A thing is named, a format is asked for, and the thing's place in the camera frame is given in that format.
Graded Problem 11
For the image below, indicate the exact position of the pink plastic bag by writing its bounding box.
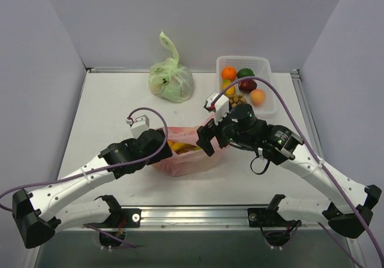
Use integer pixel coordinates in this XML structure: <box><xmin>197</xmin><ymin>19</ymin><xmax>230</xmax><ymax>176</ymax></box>
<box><xmin>152</xmin><ymin>127</ymin><xmax>226</xmax><ymax>177</ymax></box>

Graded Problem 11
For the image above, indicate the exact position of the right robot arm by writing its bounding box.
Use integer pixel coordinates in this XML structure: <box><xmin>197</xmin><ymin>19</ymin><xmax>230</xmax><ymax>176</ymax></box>
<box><xmin>214</xmin><ymin>103</ymin><xmax>382</xmax><ymax>239</ymax></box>

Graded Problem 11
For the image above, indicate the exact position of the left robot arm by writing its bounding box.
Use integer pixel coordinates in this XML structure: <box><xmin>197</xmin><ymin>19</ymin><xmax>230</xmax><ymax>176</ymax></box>
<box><xmin>12</xmin><ymin>128</ymin><xmax>173</xmax><ymax>249</ymax></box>

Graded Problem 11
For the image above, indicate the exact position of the peach fruit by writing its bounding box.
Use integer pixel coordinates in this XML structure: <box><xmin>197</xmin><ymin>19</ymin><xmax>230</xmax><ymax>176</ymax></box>
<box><xmin>249</xmin><ymin>89</ymin><xmax>266</xmax><ymax>107</ymax></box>

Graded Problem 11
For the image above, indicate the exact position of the orange fruit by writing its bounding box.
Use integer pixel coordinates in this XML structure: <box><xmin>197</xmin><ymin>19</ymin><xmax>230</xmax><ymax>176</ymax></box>
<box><xmin>221</xmin><ymin>67</ymin><xmax>237</xmax><ymax>82</ymax></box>

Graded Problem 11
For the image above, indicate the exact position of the green plastic bag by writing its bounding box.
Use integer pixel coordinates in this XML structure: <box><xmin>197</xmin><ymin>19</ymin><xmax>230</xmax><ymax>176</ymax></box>
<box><xmin>148</xmin><ymin>32</ymin><xmax>194</xmax><ymax>103</ymax></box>

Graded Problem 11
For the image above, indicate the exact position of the yellow banana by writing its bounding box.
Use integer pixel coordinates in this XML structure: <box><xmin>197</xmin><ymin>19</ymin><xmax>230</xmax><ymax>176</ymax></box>
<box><xmin>167</xmin><ymin>140</ymin><xmax>201</xmax><ymax>155</ymax></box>

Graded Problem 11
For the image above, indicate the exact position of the brown longan bunch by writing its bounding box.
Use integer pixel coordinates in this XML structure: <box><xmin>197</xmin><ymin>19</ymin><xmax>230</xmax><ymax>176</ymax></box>
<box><xmin>229</xmin><ymin>93</ymin><xmax>247</xmax><ymax>107</ymax></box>

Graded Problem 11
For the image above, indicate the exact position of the yellow green mango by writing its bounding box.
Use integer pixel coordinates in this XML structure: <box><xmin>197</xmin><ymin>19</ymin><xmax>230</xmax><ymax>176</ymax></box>
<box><xmin>221</xmin><ymin>79</ymin><xmax>236</xmax><ymax>98</ymax></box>

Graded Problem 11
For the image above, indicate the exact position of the dark red apple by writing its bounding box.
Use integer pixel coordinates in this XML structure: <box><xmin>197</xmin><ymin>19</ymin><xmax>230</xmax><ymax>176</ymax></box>
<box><xmin>238</xmin><ymin>79</ymin><xmax>257</xmax><ymax>94</ymax></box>

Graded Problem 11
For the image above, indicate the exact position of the green lime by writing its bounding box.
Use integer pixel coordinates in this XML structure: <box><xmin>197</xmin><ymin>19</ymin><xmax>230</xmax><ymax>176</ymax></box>
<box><xmin>237</xmin><ymin>68</ymin><xmax>255</xmax><ymax>79</ymax></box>

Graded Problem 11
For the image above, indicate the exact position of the white plastic basket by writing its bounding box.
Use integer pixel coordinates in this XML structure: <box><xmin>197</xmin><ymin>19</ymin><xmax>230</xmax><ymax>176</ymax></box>
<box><xmin>216</xmin><ymin>56</ymin><xmax>278</xmax><ymax>119</ymax></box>

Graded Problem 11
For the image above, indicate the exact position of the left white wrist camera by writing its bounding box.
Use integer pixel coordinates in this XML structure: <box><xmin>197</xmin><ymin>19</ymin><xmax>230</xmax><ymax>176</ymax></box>
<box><xmin>126</xmin><ymin>115</ymin><xmax>149</xmax><ymax>138</ymax></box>

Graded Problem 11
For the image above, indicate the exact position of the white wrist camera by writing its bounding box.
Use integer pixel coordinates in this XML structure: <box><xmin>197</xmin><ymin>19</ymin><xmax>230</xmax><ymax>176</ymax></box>
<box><xmin>126</xmin><ymin>115</ymin><xmax>149</xmax><ymax>138</ymax></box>
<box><xmin>203</xmin><ymin>92</ymin><xmax>229</xmax><ymax>126</ymax></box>

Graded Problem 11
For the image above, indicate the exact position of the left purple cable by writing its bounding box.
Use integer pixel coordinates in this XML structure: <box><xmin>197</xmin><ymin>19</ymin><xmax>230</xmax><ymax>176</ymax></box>
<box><xmin>0</xmin><ymin>107</ymin><xmax>170</xmax><ymax>249</ymax></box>

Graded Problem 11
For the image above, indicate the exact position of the purple cable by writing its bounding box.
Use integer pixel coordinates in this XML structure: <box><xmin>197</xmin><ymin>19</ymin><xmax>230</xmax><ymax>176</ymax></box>
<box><xmin>209</xmin><ymin>76</ymin><xmax>384</xmax><ymax>268</ymax></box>
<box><xmin>0</xmin><ymin>107</ymin><xmax>170</xmax><ymax>249</ymax></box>

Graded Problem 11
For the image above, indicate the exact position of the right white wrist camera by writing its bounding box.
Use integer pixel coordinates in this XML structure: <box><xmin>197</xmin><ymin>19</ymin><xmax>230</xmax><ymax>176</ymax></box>
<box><xmin>203</xmin><ymin>92</ymin><xmax>229</xmax><ymax>126</ymax></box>

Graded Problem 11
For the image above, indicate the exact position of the aluminium right side rail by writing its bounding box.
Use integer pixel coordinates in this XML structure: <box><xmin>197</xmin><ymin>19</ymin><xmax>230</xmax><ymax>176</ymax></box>
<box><xmin>290</xmin><ymin>70</ymin><xmax>324</xmax><ymax>159</ymax></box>

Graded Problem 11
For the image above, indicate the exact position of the aluminium rail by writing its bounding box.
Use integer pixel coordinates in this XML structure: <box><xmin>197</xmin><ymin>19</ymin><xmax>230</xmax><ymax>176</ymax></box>
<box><xmin>32</xmin><ymin>205</ymin><xmax>358</xmax><ymax>232</ymax></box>
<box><xmin>290</xmin><ymin>70</ymin><xmax>324</xmax><ymax>159</ymax></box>

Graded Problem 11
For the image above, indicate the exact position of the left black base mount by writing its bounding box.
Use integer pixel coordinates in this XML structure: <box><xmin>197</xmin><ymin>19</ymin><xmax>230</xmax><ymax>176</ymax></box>
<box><xmin>84</xmin><ymin>208</ymin><xmax>141</xmax><ymax>251</ymax></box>

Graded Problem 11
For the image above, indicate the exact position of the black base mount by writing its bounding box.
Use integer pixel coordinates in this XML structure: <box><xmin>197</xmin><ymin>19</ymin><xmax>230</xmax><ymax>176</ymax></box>
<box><xmin>247</xmin><ymin>208</ymin><xmax>302</xmax><ymax>251</ymax></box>
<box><xmin>84</xmin><ymin>208</ymin><xmax>141</xmax><ymax>251</ymax></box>

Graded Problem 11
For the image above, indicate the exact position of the aluminium front rail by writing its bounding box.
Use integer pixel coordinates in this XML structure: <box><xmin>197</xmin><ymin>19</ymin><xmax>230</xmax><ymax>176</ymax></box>
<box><xmin>32</xmin><ymin>205</ymin><xmax>358</xmax><ymax>232</ymax></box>

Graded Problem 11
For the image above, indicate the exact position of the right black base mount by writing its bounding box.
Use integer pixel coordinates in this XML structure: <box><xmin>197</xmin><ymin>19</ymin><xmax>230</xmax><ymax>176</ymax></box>
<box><xmin>247</xmin><ymin>208</ymin><xmax>302</xmax><ymax>251</ymax></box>

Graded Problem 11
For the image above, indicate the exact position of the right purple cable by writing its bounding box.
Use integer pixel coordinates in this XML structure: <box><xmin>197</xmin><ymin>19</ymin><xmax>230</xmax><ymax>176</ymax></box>
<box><xmin>209</xmin><ymin>76</ymin><xmax>384</xmax><ymax>268</ymax></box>

